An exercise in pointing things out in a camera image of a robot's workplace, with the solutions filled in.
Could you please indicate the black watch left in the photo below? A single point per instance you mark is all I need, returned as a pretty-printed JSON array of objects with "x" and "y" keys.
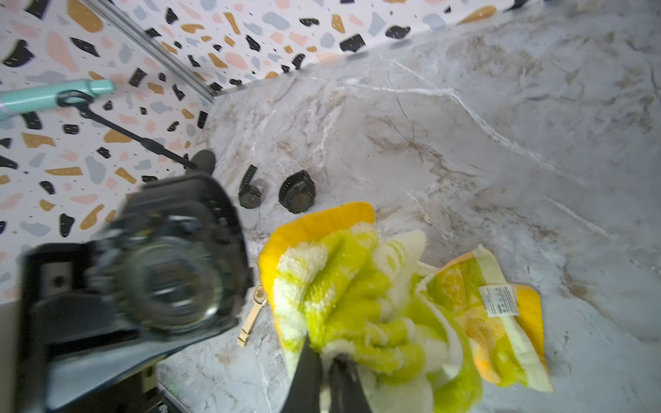
[{"x": 249, "y": 194}]

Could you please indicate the black digital watch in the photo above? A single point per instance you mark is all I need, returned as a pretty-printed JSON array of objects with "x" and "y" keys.
[{"x": 174, "y": 258}]

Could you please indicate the black watch middle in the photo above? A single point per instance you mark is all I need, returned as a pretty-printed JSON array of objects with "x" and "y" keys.
[{"x": 298, "y": 192}]

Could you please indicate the yellow green white cloth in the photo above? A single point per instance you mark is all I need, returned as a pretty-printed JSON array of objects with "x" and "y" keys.
[{"x": 424, "y": 339}]

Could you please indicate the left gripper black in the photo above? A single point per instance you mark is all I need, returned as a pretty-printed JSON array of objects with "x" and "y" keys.
[{"x": 72, "y": 341}]

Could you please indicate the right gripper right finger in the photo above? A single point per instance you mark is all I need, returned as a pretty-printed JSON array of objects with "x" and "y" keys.
[{"x": 346, "y": 390}]

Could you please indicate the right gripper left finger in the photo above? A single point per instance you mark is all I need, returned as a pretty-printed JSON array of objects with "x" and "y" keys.
[{"x": 304, "y": 392}]

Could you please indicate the mint green microphone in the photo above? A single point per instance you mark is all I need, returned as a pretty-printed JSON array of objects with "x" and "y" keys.
[{"x": 23, "y": 101}]

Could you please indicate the black microphone stand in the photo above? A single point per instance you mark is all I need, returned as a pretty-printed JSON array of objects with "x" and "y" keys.
[{"x": 204, "y": 161}]

